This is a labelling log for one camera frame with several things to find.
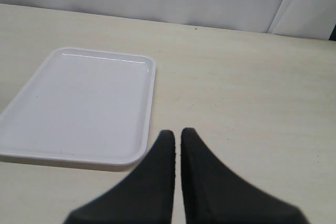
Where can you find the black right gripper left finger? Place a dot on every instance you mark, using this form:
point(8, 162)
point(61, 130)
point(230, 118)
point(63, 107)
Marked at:
point(144, 196)

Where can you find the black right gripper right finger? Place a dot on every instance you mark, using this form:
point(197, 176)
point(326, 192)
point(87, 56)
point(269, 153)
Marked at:
point(212, 193)

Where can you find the white rectangular plastic tray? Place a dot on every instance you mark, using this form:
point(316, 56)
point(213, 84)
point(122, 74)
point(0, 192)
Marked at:
point(82, 106)

